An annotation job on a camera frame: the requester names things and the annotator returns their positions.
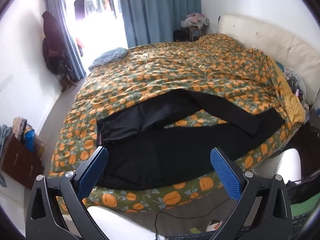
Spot wide blue curtain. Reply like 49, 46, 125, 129
117, 0, 202, 48

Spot green cloth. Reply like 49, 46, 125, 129
291, 197, 313, 216

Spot wooden stool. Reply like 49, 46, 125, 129
189, 26, 206, 42

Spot light blue folded cloth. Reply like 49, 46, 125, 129
88, 47, 128, 70

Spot black cable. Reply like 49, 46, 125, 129
154, 197, 230, 240

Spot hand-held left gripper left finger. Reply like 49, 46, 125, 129
26, 146, 109, 240

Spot pile of pale clothes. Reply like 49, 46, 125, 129
180, 12, 210, 29

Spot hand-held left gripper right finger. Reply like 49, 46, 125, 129
210, 147, 293, 240

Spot brown wooden cabinet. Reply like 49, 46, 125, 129
1, 132, 45, 190

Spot black bag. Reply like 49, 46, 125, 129
173, 30, 190, 42

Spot pumpkin print blanket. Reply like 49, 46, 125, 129
49, 34, 307, 214

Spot white crumpled item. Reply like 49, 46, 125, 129
206, 219, 223, 232

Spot mixed clothes beside headboard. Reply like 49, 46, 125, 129
279, 64, 310, 105

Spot yellow textured blanket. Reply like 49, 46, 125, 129
275, 62, 307, 123

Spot heap of clothes on cabinet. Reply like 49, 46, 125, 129
12, 116, 36, 153

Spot narrow blue curtain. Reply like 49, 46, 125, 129
47, 0, 87, 80

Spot cream padded headboard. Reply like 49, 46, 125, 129
218, 14, 320, 105

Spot coat rack with dark clothes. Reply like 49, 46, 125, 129
42, 11, 78, 92

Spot black pants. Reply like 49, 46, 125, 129
96, 89, 286, 190

